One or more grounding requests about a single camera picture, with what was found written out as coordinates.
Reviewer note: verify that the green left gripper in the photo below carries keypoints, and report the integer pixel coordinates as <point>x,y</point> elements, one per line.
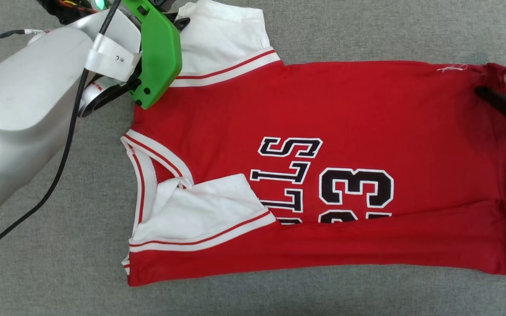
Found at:
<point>160,57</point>

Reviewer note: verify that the red and white basketball jersey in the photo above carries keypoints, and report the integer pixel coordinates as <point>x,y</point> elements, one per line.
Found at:
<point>367,109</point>

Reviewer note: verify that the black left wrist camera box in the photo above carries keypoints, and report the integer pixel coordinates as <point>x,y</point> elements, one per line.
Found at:
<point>163,2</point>

